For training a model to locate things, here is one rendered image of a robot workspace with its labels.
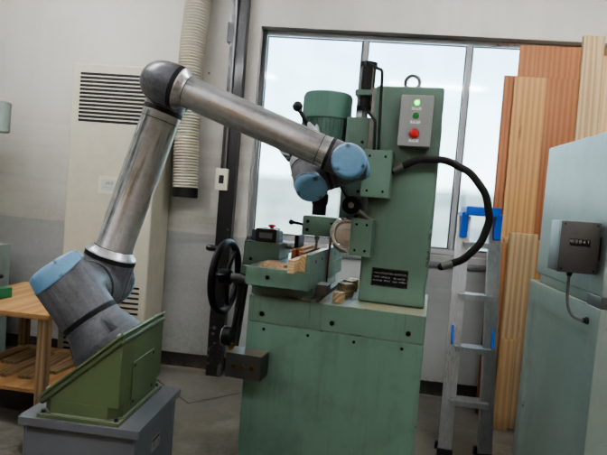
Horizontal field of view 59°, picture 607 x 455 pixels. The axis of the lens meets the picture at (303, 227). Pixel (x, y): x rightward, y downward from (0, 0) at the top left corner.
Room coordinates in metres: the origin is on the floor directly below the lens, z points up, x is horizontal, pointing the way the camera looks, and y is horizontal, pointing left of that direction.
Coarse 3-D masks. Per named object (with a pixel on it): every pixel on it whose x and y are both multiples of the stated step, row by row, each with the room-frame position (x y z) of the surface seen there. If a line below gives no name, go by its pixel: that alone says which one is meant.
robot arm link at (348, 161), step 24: (144, 72) 1.45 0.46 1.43; (168, 72) 1.40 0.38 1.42; (168, 96) 1.41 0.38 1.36; (192, 96) 1.41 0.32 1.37; (216, 96) 1.40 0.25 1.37; (216, 120) 1.43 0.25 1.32; (240, 120) 1.40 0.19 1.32; (264, 120) 1.39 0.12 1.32; (288, 120) 1.41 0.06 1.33; (288, 144) 1.39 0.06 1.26; (312, 144) 1.38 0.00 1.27; (336, 144) 1.38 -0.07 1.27; (336, 168) 1.37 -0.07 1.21; (360, 168) 1.37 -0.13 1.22
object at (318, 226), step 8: (304, 216) 1.91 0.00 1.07; (312, 216) 1.90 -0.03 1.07; (320, 216) 1.95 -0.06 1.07; (304, 224) 1.91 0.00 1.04; (312, 224) 1.90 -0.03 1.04; (320, 224) 1.89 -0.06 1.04; (328, 224) 1.89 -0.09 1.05; (304, 232) 1.91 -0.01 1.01; (312, 232) 1.90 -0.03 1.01; (320, 232) 1.89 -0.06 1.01; (328, 232) 1.88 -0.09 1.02
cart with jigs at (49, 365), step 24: (0, 288) 2.56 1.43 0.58; (24, 288) 2.84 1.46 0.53; (0, 312) 2.34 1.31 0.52; (24, 312) 2.33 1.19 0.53; (24, 336) 2.96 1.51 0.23; (48, 336) 2.35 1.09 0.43; (0, 360) 2.68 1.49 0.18; (24, 360) 2.66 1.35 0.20; (48, 360) 2.36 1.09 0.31; (0, 384) 2.38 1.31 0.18; (24, 384) 2.40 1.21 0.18; (48, 384) 2.37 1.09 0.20
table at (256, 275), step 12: (252, 264) 1.75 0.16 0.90; (336, 264) 2.11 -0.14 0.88; (252, 276) 1.70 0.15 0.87; (264, 276) 1.69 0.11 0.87; (276, 276) 1.68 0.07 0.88; (288, 276) 1.67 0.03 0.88; (300, 276) 1.66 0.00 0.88; (312, 276) 1.70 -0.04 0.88; (324, 276) 1.90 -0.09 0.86; (288, 288) 1.67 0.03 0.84; (300, 288) 1.66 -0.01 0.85; (312, 288) 1.71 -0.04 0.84
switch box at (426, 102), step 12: (408, 96) 1.70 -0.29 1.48; (420, 96) 1.69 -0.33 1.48; (432, 96) 1.68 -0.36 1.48; (408, 108) 1.69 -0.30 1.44; (432, 108) 1.68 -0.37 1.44; (408, 120) 1.69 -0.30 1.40; (420, 120) 1.68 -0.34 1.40; (432, 120) 1.72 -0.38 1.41; (408, 132) 1.69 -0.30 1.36; (420, 132) 1.68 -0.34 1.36; (408, 144) 1.69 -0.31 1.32; (420, 144) 1.68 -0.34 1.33
